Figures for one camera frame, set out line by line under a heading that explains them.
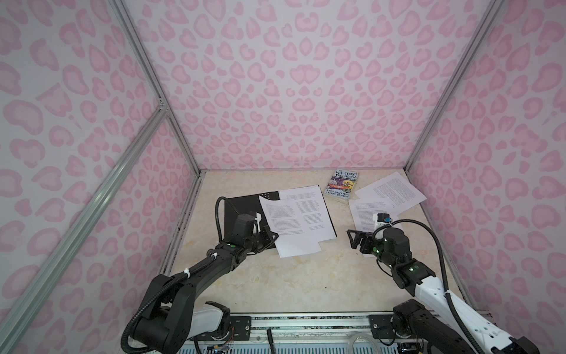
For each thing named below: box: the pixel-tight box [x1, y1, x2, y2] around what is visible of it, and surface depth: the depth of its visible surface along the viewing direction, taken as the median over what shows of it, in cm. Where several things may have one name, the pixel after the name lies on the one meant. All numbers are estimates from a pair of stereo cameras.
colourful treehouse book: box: [324, 168, 359, 202], surface depth 112 cm
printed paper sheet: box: [279, 185, 337, 243], surface depth 106 cm
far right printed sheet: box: [354, 171, 428, 209], surface depth 113 cm
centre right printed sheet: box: [258, 195, 323, 259], surface depth 99 cm
